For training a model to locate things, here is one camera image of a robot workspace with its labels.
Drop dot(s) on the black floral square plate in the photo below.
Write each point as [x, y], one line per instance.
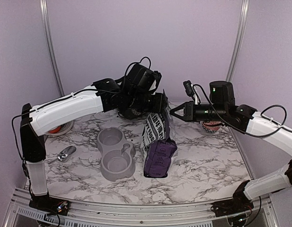
[131, 114]

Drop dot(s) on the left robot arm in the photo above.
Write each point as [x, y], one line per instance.
[100, 97]

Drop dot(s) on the aluminium frame post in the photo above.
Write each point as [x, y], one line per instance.
[239, 39]
[50, 46]

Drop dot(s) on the red and white bowl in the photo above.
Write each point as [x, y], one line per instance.
[55, 130]

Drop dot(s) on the red patterned small bowl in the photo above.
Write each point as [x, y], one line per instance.
[212, 126]

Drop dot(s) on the right aluminium frame post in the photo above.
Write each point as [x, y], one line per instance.
[239, 39]

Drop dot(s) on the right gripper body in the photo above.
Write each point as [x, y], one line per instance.
[193, 116]

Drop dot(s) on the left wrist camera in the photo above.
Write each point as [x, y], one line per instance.
[157, 78]

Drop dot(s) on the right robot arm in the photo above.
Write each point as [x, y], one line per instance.
[220, 107]

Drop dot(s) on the grey double pet bowl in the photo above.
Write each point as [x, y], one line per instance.
[117, 153]

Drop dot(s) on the front aluminium rail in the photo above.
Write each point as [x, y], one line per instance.
[94, 214]

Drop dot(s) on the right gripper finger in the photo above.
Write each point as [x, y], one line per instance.
[181, 117]
[177, 108]

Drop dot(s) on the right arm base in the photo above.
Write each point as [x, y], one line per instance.
[229, 207]

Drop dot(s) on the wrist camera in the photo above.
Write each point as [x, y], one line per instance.
[157, 78]
[191, 92]

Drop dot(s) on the left aluminium frame post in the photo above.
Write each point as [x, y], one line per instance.
[50, 46]

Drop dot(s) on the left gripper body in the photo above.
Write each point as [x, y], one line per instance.
[140, 101]

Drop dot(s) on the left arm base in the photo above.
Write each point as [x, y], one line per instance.
[54, 206]

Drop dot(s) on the grey round plate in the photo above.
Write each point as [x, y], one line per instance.
[64, 129]

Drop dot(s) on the metal food scoop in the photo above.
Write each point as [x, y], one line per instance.
[64, 154]

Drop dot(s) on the purple pet food bag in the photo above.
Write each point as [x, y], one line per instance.
[158, 147]

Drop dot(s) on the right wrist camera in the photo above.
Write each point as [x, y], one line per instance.
[191, 92]

